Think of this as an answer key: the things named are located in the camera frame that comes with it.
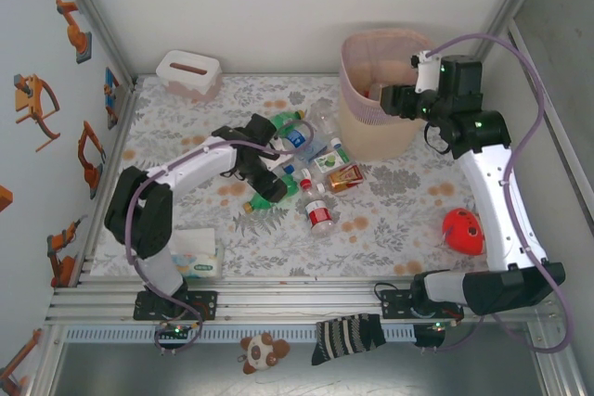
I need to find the green soda bottle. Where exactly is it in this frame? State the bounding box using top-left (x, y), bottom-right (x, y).
top-left (271, 109), bottom-right (307, 135)
top-left (241, 174), bottom-right (301, 215)

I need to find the pink beige plastic bin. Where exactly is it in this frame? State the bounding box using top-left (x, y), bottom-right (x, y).
top-left (337, 29), bottom-right (431, 160)

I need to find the blue label water bottle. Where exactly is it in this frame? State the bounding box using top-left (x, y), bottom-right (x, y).
top-left (278, 121), bottom-right (316, 160)

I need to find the red label clear bottle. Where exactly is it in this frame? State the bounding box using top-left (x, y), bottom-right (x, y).
top-left (303, 185), bottom-right (336, 238)

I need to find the lime label plastic bottle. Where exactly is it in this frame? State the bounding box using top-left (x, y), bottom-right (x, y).
top-left (314, 137), bottom-right (353, 173)

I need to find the amber tea bottle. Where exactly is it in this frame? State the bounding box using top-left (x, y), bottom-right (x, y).
top-left (324, 162), bottom-right (364, 194)

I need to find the clear crushed plastic bottle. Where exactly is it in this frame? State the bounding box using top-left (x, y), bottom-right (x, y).
top-left (308, 98), bottom-right (340, 138)

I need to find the soft tissue pack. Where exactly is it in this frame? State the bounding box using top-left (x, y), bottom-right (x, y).
top-left (171, 227), bottom-right (227, 280)

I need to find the white tissue box brown slot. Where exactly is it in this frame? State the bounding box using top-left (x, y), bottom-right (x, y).
top-left (155, 49), bottom-right (223, 101)

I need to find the red toy ball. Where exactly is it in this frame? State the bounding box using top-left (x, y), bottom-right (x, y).
top-left (440, 207), bottom-right (486, 257)

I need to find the brown white plush toy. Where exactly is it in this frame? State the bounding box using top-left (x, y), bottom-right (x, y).
top-left (239, 331), bottom-right (292, 375)

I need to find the left base circuit board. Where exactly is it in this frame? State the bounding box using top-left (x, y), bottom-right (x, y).
top-left (155, 321), bottom-right (194, 339)

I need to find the base circuit board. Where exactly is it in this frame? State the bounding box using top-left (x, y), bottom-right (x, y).
top-left (415, 320), bottom-right (458, 349)
top-left (155, 321), bottom-right (194, 339)

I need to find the black striped sock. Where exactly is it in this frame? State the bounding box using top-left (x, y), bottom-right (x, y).
top-left (310, 313), bottom-right (387, 366)

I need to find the right base circuit board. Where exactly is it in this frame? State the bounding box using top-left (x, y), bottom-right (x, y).
top-left (415, 320), bottom-right (458, 349)

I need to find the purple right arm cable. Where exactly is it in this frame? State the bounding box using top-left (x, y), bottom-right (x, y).
top-left (417, 33), bottom-right (575, 354)

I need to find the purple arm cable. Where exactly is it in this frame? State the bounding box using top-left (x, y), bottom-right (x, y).
top-left (417, 33), bottom-right (575, 354)
top-left (125, 118), bottom-right (316, 356)

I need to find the aluminium frame rail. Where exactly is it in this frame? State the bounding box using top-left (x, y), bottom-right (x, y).
top-left (44, 277), bottom-right (562, 326)

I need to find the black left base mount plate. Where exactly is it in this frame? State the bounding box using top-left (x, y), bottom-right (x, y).
top-left (133, 290), bottom-right (219, 322)

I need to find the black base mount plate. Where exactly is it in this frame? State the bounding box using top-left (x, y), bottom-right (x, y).
top-left (133, 290), bottom-right (219, 322)
top-left (375, 287), bottom-right (465, 322)

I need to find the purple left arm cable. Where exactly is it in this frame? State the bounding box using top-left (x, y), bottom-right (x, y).
top-left (125, 118), bottom-right (316, 356)

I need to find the white slotted cable duct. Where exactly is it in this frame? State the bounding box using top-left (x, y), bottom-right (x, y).
top-left (64, 325), bottom-right (417, 344)

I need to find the blue orange wall sticker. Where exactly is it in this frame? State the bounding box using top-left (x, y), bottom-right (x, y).
top-left (102, 66), bottom-right (123, 131)

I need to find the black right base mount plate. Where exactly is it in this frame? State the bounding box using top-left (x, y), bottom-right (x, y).
top-left (375, 287), bottom-right (465, 322)

